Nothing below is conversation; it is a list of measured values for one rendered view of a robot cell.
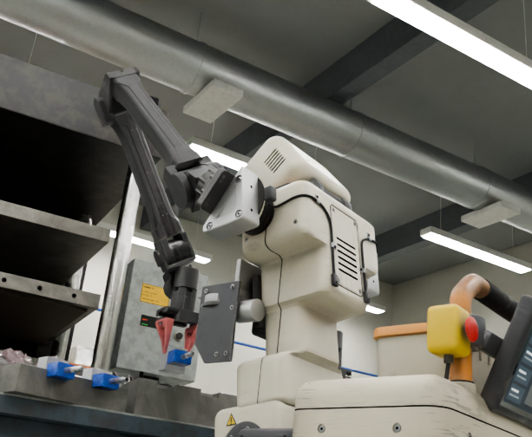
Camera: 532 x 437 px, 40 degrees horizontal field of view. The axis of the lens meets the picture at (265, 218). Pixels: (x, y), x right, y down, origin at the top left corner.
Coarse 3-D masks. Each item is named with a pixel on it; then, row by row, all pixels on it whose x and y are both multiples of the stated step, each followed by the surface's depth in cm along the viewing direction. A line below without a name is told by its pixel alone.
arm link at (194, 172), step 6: (192, 168) 151; (198, 168) 150; (204, 168) 148; (210, 168) 148; (186, 174) 148; (192, 174) 146; (198, 174) 146; (192, 180) 147; (192, 186) 148; (198, 198) 148; (192, 210) 151; (198, 210) 152
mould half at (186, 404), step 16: (128, 384) 171; (144, 384) 166; (128, 400) 168; (144, 400) 165; (160, 400) 167; (176, 400) 168; (192, 400) 170; (208, 400) 172; (224, 400) 174; (160, 416) 165; (176, 416) 167; (192, 416) 169; (208, 416) 171
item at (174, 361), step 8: (168, 352) 165; (176, 352) 162; (184, 352) 163; (192, 352) 158; (168, 360) 164; (176, 360) 162; (184, 360) 163; (160, 368) 166; (168, 368) 165; (176, 368) 166; (184, 368) 166
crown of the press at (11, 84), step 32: (0, 64) 249; (32, 64) 255; (0, 96) 246; (32, 96) 251; (64, 96) 257; (96, 96) 263; (0, 128) 258; (32, 128) 256; (64, 128) 254; (96, 128) 259; (0, 160) 282; (32, 160) 279; (64, 160) 277; (96, 160) 274; (0, 192) 311; (32, 192) 307; (64, 192) 304; (96, 192) 301; (96, 224) 333
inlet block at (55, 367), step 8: (40, 360) 151; (48, 360) 149; (56, 360) 150; (48, 368) 148; (56, 368) 146; (64, 368) 147; (72, 368) 145; (80, 368) 143; (48, 376) 148; (56, 376) 147; (64, 376) 146; (72, 376) 148
